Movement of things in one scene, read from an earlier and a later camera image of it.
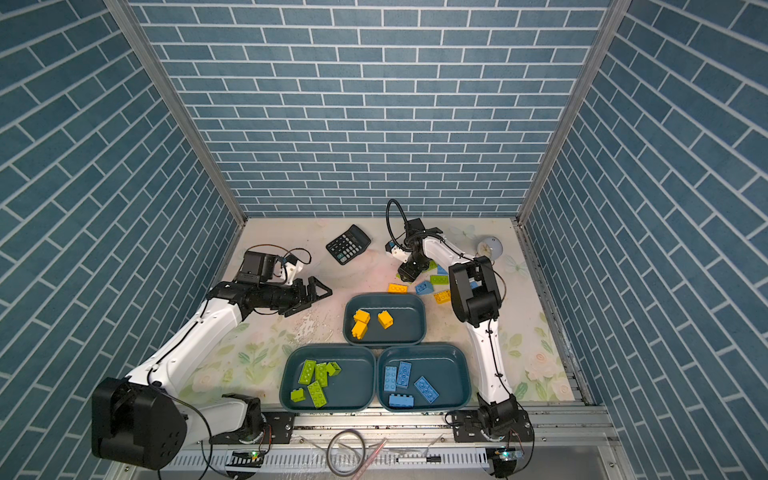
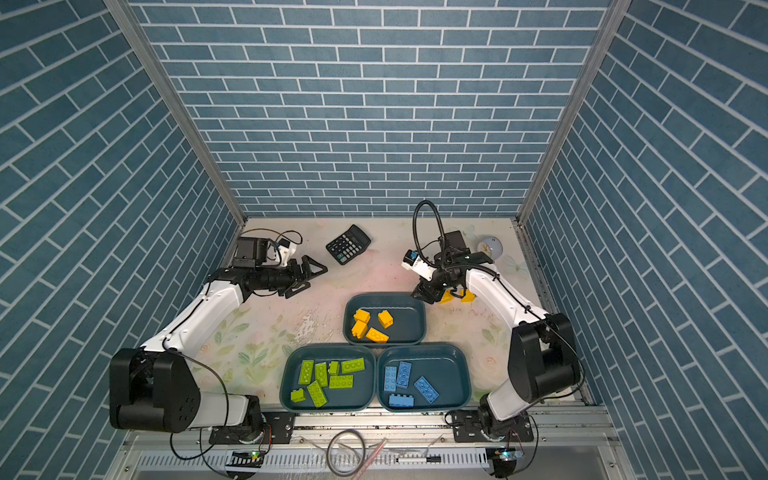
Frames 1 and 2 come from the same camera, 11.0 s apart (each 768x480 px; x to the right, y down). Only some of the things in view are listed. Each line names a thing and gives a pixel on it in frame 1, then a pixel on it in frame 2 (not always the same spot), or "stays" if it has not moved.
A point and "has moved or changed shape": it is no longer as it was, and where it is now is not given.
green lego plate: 306,374 stays
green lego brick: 317,394 stays
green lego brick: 321,374 stays
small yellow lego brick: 385,319 stays
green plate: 439,280 has moved or changed shape
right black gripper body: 412,268 → 434,288
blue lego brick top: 401,401 stays
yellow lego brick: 397,288 → 377,336
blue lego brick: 404,373 stays
